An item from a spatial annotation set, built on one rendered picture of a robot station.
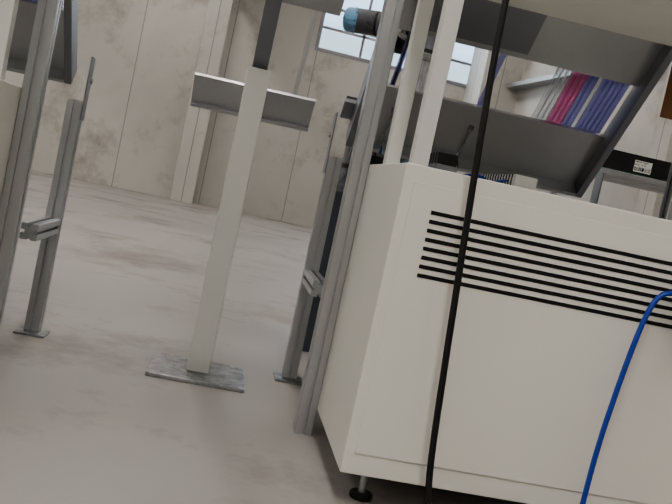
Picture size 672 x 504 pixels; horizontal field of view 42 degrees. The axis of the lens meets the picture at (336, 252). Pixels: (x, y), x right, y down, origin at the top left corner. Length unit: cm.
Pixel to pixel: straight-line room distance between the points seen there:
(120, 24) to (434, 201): 1113
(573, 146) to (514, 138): 17
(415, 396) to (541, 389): 23
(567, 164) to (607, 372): 101
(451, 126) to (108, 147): 1019
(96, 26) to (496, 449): 1126
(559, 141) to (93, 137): 1032
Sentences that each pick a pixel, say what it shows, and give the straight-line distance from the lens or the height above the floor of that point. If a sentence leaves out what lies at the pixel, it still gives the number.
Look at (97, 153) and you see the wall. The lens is 1242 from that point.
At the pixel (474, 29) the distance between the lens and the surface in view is 221.
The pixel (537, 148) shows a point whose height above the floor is 78.
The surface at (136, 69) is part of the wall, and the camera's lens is 1246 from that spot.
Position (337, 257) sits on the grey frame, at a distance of 193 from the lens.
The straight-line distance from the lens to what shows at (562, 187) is 260.
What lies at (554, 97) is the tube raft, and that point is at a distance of 242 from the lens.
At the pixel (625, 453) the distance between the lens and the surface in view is 174.
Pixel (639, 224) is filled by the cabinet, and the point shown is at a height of 60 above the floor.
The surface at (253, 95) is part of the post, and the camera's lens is 229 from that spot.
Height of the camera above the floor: 54
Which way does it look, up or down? 4 degrees down
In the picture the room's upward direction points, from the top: 12 degrees clockwise
